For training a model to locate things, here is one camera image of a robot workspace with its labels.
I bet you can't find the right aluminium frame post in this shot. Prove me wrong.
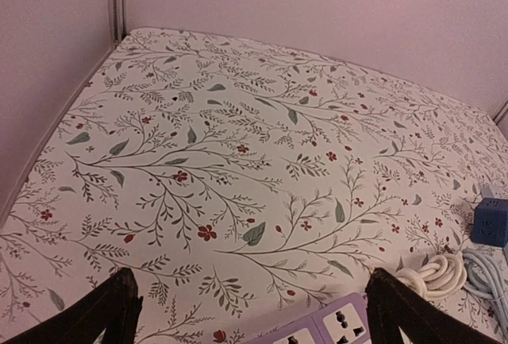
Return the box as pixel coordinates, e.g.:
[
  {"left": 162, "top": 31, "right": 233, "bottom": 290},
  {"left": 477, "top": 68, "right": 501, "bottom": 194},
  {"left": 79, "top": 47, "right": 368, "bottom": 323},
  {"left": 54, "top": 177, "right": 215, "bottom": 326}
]
[{"left": 492, "top": 100, "right": 508, "bottom": 125}]

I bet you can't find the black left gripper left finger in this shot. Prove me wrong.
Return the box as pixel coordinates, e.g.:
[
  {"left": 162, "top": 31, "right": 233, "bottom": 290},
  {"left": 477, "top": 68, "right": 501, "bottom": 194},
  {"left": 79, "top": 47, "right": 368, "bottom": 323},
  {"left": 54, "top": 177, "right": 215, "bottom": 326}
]
[{"left": 7, "top": 268, "right": 143, "bottom": 343}]

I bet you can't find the floral patterned table mat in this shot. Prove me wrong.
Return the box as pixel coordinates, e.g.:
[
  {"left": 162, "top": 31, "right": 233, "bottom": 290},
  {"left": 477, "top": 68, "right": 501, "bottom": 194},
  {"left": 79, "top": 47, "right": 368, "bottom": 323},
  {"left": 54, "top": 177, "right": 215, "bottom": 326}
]
[{"left": 1, "top": 28, "right": 507, "bottom": 343}]

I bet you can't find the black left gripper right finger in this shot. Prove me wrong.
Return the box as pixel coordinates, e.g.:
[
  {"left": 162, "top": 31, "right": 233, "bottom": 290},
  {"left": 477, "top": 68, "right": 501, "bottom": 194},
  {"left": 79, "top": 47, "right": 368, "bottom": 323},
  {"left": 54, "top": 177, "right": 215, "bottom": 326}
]
[{"left": 365, "top": 268, "right": 496, "bottom": 344}]

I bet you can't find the aluminium frame post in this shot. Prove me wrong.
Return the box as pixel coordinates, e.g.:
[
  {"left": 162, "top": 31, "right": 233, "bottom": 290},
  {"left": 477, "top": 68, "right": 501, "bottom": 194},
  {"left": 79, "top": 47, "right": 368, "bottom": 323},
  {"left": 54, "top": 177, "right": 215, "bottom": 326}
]
[
  {"left": 108, "top": 0, "right": 127, "bottom": 46},
  {"left": 492, "top": 100, "right": 508, "bottom": 125}
]

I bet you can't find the cream coiled power cable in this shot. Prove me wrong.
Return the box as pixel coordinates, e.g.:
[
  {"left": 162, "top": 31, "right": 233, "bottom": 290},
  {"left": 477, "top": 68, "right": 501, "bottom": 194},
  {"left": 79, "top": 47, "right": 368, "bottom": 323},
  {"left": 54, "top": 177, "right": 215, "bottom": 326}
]
[{"left": 394, "top": 251, "right": 468, "bottom": 302}]

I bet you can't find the light blue coiled cable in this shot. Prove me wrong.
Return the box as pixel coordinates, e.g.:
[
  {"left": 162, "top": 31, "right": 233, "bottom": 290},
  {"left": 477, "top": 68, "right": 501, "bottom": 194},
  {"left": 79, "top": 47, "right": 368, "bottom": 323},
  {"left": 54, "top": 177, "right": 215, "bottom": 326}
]
[{"left": 461, "top": 246, "right": 508, "bottom": 341}]

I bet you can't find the left aluminium frame post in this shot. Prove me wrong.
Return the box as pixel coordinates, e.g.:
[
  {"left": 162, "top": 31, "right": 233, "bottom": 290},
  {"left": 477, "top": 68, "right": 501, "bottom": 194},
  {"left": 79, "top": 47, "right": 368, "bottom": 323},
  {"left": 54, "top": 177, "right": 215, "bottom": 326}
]
[{"left": 108, "top": 0, "right": 127, "bottom": 46}]

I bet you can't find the dark blue cube socket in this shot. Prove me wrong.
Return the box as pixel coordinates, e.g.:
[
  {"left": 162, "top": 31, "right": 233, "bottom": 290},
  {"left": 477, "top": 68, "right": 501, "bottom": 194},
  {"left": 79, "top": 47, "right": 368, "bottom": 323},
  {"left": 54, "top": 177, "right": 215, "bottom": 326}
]
[{"left": 471, "top": 198, "right": 507, "bottom": 248}]

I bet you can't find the purple power strip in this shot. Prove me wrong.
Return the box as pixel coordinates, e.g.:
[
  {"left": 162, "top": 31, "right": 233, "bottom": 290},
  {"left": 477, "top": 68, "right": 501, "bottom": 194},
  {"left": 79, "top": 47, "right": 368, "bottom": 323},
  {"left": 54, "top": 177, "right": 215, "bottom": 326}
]
[{"left": 249, "top": 292, "right": 371, "bottom": 344}]

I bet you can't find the light blue power strip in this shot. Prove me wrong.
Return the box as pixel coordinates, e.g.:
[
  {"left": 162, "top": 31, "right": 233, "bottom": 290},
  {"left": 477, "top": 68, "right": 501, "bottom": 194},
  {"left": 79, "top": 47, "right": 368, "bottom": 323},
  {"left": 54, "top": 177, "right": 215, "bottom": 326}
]
[{"left": 480, "top": 184, "right": 507, "bottom": 200}]

